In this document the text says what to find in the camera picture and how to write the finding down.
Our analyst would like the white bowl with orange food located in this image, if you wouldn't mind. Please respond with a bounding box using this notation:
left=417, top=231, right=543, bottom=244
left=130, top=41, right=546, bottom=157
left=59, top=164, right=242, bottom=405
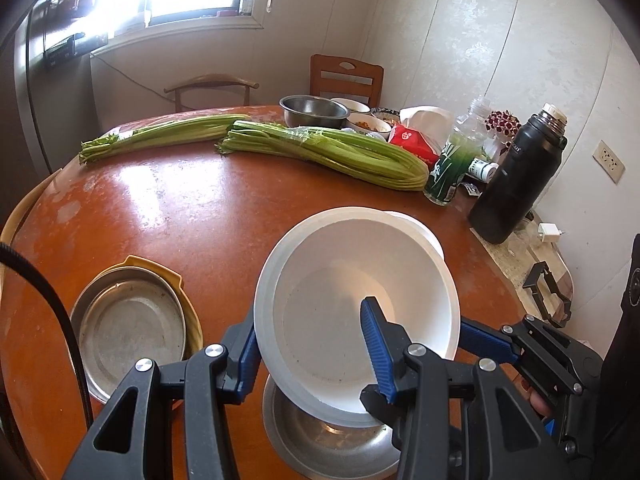
left=346, top=111, right=395, bottom=137

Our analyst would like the wall socket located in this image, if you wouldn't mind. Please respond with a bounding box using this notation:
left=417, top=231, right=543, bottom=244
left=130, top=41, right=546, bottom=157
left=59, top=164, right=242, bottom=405
left=593, top=141, right=626, bottom=185

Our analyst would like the round steel plate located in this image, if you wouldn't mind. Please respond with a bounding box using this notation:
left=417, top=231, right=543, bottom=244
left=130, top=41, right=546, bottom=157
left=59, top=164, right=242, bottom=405
left=69, top=266, right=190, bottom=406

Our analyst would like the white ceramic bowl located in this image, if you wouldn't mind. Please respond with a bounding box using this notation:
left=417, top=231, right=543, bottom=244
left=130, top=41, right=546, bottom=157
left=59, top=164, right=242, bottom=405
left=331, top=97, right=372, bottom=115

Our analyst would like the black thermos flask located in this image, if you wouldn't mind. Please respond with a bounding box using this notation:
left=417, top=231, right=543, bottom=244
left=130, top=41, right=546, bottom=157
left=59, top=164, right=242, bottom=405
left=467, top=102, right=568, bottom=246

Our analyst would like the shallow steel bowl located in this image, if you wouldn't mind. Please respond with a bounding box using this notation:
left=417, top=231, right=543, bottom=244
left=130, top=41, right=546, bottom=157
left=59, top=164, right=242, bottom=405
left=261, top=374, right=403, bottom=480

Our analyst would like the green label plastic bottle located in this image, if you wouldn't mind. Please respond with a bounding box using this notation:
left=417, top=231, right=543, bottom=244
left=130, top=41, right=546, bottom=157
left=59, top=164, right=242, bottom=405
left=423, top=96, right=493, bottom=207

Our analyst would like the red floral patterned item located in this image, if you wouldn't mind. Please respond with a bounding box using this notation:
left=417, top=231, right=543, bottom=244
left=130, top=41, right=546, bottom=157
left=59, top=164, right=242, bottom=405
left=485, top=109, right=521, bottom=137

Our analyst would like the red tissue pack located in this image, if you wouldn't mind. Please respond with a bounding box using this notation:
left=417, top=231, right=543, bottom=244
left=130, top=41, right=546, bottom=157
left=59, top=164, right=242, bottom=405
left=387, top=106, right=456, bottom=168

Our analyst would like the dark wood curved chair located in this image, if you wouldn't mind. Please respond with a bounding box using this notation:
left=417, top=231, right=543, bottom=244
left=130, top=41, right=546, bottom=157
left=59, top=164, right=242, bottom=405
left=164, top=74, right=261, bottom=113

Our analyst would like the thin black wire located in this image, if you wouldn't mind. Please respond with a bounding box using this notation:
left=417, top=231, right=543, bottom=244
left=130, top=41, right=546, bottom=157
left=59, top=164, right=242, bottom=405
left=92, top=55, right=172, bottom=97

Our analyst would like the yellow shell-shaped plate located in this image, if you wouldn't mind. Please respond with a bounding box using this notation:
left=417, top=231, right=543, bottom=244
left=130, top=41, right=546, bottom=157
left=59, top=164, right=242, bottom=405
left=92, top=255, right=205, bottom=358

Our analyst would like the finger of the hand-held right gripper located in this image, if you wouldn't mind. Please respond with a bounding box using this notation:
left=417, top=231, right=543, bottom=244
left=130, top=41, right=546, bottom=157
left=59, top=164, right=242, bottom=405
left=459, top=316, right=603, bottom=397

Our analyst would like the person's right hand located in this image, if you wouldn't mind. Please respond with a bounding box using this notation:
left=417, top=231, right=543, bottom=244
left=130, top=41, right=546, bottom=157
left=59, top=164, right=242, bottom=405
left=529, top=389, right=555, bottom=420

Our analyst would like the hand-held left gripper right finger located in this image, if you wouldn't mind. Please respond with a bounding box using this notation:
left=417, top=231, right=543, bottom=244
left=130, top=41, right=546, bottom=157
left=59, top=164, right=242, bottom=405
left=360, top=296, right=576, bottom=480

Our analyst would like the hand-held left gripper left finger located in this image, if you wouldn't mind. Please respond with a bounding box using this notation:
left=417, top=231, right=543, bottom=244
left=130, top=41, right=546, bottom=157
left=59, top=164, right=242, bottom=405
left=60, top=305, right=261, bottom=480

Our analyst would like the light wood curved chair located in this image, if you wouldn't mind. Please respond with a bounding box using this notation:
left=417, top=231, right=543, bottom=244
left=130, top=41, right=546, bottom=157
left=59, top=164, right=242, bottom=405
left=0, top=167, right=63, bottom=241

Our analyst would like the white pill bottle green label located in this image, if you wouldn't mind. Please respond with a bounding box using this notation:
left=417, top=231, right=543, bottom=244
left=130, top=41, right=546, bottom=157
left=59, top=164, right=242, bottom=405
left=467, top=157, right=500, bottom=182

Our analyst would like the thick black cable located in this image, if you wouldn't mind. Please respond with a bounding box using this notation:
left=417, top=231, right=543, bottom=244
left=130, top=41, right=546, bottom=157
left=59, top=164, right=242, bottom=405
left=0, top=242, right=96, bottom=431

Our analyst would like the black electronic box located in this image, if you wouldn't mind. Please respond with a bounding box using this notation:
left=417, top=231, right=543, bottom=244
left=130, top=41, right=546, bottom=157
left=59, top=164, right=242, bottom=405
left=42, top=32, right=110, bottom=72

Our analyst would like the light patterned mat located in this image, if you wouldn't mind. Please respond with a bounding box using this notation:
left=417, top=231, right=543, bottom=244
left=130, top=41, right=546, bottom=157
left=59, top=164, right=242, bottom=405
left=470, top=225, right=576, bottom=331

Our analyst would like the brown slotted back chair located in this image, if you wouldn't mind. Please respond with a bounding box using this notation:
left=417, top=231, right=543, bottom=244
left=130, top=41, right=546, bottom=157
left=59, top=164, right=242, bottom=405
left=310, top=54, right=385, bottom=111

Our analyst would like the long thin celery bunch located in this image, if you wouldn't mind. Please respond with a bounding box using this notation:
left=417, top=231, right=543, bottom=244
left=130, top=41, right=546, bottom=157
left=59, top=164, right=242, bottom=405
left=79, top=114, right=253, bottom=165

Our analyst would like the deep steel mixing bowl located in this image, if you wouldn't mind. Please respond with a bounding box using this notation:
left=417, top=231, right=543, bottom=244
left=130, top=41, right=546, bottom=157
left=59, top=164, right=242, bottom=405
left=279, top=95, right=351, bottom=130

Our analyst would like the dark grey refrigerator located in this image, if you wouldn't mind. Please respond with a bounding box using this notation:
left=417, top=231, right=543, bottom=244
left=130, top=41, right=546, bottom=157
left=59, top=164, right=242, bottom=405
left=12, top=0, right=93, bottom=176

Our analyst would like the thick celery bunch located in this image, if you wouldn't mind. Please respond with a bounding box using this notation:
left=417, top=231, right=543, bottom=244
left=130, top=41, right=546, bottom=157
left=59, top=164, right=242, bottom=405
left=215, top=120, right=431, bottom=192

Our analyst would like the black plastic clip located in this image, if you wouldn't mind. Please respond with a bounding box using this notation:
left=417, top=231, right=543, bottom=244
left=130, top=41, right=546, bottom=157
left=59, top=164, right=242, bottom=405
left=521, top=261, right=573, bottom=330

